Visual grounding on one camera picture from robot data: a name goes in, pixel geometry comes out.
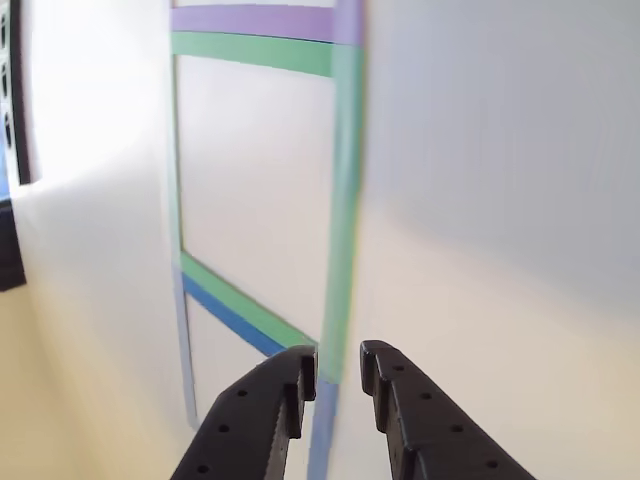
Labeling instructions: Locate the black window ledge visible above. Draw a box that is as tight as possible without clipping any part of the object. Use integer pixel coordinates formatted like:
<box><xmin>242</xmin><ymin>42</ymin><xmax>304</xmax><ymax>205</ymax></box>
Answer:
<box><xmin>0</xmin><ymin>197</ymin><xmax>27</xmax><ymax>294</ymax></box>

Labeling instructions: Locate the purple tape square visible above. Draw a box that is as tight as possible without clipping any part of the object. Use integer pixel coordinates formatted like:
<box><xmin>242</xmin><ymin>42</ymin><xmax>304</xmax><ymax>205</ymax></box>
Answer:
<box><xmin>168</xmin><ymin>0</ymin><xmax>366</xmax><ymax>47</ymax></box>

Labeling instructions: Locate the black and white device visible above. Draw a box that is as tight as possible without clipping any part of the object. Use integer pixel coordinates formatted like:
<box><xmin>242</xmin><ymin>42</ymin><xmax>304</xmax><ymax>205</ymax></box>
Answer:
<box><xmin>0</xmin><ymin>0</ymin><xmax>32</xmax><ymax>186</ymax></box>

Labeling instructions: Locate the blue tape square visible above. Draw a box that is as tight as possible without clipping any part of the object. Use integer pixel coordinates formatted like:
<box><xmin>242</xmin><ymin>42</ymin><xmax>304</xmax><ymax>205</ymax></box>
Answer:
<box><xmin>172</xmin><ymin>264</ymin><xmax>341</xmax><ymax>480</ymax></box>

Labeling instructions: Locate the green tape square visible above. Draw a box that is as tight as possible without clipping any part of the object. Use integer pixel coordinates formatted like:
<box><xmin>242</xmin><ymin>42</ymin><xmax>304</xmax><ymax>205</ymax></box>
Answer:
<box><xmin>167</xmin><ymin>29</ymin><xmax>367</xmax><ymax>386</ymax></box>

